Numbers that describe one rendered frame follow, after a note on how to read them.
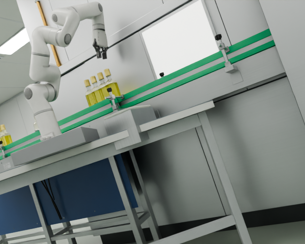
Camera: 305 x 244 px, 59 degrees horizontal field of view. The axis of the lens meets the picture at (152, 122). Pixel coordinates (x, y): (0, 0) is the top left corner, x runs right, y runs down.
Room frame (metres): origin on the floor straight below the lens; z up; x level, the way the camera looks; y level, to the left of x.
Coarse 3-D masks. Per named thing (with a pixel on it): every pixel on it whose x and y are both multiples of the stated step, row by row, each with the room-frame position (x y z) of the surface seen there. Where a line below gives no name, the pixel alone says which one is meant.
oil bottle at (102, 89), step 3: (102, 84) 1.66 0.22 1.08; (105, 84) 1.66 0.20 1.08; (99, 87) 1.67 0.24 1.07; (102, 87) 1.66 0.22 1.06; (105, 87) 1.65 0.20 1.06; (99, 90) 1.67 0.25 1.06; (102, 90) 1.66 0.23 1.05; (105, 90) 1.65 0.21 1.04; (102, 93) 1.67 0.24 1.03; (105, 93) 1.66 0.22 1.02; (102, 96) 1.67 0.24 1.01; (105, 96) 1.66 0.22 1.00; (102, 99) 1.67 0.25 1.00
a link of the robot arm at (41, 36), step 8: (32, 32) 1.28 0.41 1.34; (40, 32) 1.29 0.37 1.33; (48, 32) 1.29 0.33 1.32; (56, 32) 1.28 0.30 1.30; (32, 40) 1.27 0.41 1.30; (40, 40) 1.27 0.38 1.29; (48, 40) 1.30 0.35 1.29; (32, 48) 1.27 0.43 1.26; (40, 48) 1.27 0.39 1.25; (48, 48) 1.31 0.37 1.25; (48, 56) 1.30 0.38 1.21
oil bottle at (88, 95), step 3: (90, 90) 1.72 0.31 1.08; (87, 93) 1.72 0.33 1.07; (90, 93) 1.71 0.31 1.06; (87, 96) 1.72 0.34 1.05; (90, 96) 1.71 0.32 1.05; (87, 99) 1.72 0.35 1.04; (90, 99) 1.71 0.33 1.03; (93, 99) 1.71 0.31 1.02; (90, 102) 1.72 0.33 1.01; (93, 102) 1.71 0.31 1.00; (90, 105) 1.72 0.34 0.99
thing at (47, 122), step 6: (42, 114) 1.31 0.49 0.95; (48, 114) 1.32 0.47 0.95; (54, 114) 1.36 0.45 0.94; (36, 120) 1.33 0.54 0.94; (42, 120) 1.31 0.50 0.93; (48, 120) 1.32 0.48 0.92; (54, 120) 1.34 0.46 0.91; (42, 126) 1.31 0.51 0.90; (48, 126) 1.31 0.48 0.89; (54, 126) 1.33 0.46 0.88; (42, 132) 1.32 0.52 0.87; (48, 132) 1.31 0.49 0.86; (54, 132) 1.32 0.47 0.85; (60, 132) 1.35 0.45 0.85; (42, 138) 1.27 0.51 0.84; (48, 138) 1.31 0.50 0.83
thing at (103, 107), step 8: (96, 104) 1.56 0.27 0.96; (104, 104) 1.54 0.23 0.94; (80, 112) 1.62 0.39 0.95; (88, 112) 1.60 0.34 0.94; (96, 112) 1.58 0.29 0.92; (104, 112) 1.55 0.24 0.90; (64, 120) 1.69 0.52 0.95; (72, 120) 1.67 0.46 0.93; (80, 120) 1.64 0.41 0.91; (88, 120) 1.61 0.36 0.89; (64, 128) 1.70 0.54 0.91; (72, 128) 1.67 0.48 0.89; (32, 136) 1.84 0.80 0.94; (40, 136) 1.81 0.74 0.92; (8, 144) 1.97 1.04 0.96; (16, 144) 1.93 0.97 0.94; (24, 144) 1.90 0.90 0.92; (32, 144) 1.85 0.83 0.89; (0, 152) 2.03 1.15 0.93; (8, 152) 1.98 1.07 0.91
